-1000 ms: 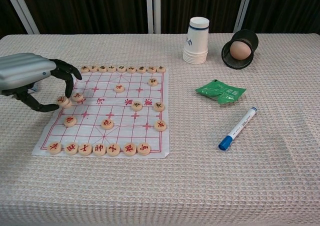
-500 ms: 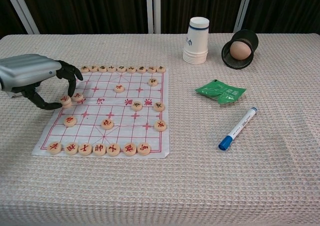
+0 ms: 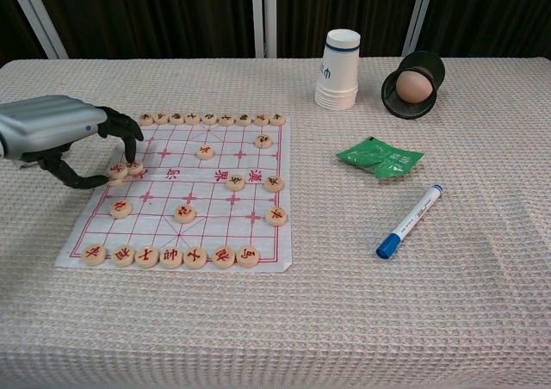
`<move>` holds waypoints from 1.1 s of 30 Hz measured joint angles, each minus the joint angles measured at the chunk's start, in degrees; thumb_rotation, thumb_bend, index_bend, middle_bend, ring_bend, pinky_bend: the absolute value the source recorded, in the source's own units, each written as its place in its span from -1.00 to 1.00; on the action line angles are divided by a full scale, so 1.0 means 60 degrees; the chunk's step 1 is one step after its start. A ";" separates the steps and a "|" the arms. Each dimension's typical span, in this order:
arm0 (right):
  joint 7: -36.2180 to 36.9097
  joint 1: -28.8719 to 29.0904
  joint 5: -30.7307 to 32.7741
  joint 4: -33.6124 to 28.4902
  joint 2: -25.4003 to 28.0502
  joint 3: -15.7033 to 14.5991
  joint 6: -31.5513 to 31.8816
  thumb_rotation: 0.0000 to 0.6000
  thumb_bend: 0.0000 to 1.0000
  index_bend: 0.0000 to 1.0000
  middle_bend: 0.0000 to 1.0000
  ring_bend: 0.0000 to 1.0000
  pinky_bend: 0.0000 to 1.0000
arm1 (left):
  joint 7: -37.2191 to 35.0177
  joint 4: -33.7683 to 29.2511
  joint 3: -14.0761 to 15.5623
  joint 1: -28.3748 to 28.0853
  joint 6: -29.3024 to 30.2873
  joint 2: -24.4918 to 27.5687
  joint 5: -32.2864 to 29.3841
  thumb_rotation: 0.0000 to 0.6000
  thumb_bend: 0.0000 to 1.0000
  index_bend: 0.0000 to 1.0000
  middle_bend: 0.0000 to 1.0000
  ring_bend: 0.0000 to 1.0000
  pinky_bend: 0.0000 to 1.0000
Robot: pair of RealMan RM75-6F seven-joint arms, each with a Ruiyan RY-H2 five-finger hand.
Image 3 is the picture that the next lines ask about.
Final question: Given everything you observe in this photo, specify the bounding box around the white slanted frame pole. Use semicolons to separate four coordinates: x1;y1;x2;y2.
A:
6;0;69;59
402;0;439;58

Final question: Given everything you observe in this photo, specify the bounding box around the white upright frame pole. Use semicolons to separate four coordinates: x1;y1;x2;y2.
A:
251;0;265;59
264;0;279;59

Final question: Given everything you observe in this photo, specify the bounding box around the Chinese chess board mat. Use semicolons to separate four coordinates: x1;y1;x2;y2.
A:
54;115;294;274

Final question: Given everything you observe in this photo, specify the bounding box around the brown egg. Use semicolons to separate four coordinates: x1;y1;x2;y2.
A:
394;70;434;104

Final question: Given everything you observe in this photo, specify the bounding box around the white paper cup stack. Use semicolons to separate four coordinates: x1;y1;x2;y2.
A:
314;28;361;112

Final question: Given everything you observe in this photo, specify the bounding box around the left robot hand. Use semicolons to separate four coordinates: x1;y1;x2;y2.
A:
0;95;145;190

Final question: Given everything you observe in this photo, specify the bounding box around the green plastic packet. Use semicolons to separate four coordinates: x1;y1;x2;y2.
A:
335;136;425;181

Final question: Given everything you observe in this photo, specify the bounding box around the black cup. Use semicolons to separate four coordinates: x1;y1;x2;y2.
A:
381;50;447;120

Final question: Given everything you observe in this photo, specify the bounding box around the dark pleated curtain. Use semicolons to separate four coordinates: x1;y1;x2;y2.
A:
0;0;551;61

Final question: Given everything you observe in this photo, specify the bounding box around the blue white marker pen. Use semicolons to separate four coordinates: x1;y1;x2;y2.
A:
375;183;446;261

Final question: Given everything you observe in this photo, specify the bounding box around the beige waffle tablecloth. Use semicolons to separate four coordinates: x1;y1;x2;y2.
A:
0;55;551;389

